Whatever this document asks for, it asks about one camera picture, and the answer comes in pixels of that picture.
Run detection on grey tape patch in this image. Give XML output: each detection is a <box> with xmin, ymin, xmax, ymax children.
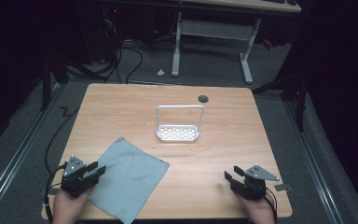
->
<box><xmin>274</xmin><ymin>183</ymin><xmax>294</xmax><ymax>192</ymax></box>

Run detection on person's right hand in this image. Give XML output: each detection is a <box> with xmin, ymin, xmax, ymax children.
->
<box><xmin>232</xmin><ymin>191</ymin><xmax>276</xmax><ymax>224</ymax></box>

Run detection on metal floor rail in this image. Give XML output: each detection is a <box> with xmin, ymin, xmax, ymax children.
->
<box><xmin>0</xmin><ymin>83</ymin><xmax>63</xmax><ymax>218</ymax></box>
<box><xmin>283</xmin><ymin>101</ymin><xmax>344</xmax><ymax>224</ymax></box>

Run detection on white rack with handle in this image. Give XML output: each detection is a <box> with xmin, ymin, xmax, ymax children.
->
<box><xmin>155</xmin><ymin>104</ymin><xmax>206</xmax><ymax>143</ymax></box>

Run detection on black metal stand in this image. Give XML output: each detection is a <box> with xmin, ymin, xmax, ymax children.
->
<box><xmin>251</xmin><ymin>73</ymin><xmax>310</xmax><ymax>133</ymax></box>
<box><xmin>39</xmin><ymin>52</ymin><xmax>90</xmax><ymax>112</ymax></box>

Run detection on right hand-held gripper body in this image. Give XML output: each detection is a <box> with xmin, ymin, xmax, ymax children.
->
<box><xmin>229</xmin><ymin>164</ymin><xmax>281</xmax><ymax>201</ymax></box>

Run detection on black floor cables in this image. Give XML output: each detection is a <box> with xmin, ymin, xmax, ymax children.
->
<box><xmin>101</xmin><ymin>18</ymin><xmax>145</xmax><ymax>85</ymax></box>

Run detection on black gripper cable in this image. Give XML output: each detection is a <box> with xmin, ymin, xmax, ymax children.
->
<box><xmin>262</xmin><ymin>186</ymin><xmax>279</xmax><ymax>220</ymax></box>
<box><xmin>42</xmin><ymin>106</ymin><xmax>81</xmax><ymax>224</ymax></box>

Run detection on person's left hand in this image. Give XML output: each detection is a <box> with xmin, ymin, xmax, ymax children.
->
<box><xmin>51</xmin><ymin>186</ymin><xmax>96</xmax><ymax>224</ymax></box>

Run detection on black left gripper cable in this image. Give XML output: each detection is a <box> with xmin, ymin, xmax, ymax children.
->
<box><xmin>42</xmin><ymin>106</ymin><xmax>81</xmax><ymax>224</ymax></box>

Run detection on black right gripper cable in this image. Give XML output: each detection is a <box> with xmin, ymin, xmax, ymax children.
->
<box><xmin>262</xmin><ymin>186</ymin><xmax>279</xmax><ymax>220</ymax></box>

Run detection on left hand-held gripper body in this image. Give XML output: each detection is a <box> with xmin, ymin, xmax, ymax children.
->
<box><xmin>60</xmin><ymin>155</ymin><xmax>95</xmax><ymax>199</ymax></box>

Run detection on white-framed desk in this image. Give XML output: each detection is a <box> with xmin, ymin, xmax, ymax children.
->
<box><xmin>170</xmin><ymin>0</ymin><xmax>303</xmax><ymax>85</ymax></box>

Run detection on grey cloth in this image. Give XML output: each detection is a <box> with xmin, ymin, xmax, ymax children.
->
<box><xmin>86</xmin><ymin>136</ymin><xmax>171</xmax><ymax>224</ymax></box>

